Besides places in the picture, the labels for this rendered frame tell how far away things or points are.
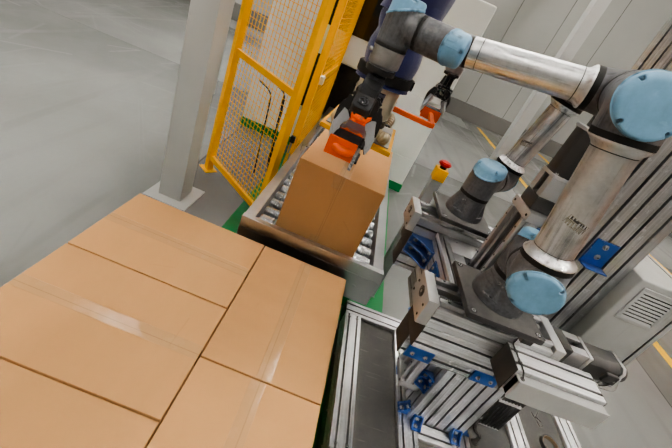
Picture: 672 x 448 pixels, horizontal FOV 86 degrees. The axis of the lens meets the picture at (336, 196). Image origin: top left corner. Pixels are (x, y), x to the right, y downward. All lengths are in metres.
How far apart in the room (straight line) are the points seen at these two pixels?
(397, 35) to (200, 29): 1.58
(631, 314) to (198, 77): 2.22
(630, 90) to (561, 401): 0.78
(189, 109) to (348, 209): 1.24
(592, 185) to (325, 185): 1.04
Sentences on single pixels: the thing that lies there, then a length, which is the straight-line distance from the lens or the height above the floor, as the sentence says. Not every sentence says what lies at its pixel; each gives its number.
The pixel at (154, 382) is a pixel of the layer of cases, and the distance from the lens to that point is 1.21.
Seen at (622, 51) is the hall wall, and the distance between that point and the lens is 11.74.
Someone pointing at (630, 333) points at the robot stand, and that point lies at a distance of 1.53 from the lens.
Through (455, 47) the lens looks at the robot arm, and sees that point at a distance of 0.83.
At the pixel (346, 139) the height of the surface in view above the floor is 1.30.
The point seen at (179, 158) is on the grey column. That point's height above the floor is 0.34.
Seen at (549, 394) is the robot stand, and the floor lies 0.95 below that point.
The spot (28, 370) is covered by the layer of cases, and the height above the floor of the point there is 0.54.
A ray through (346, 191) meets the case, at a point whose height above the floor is 0.89.
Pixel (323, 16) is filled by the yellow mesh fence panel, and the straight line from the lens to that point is 2.14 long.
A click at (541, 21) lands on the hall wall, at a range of 10.84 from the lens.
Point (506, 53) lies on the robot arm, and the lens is 0.95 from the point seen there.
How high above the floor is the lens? 1.59
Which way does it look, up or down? 27 degrees down
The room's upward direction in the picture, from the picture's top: 24 degrees clockwise
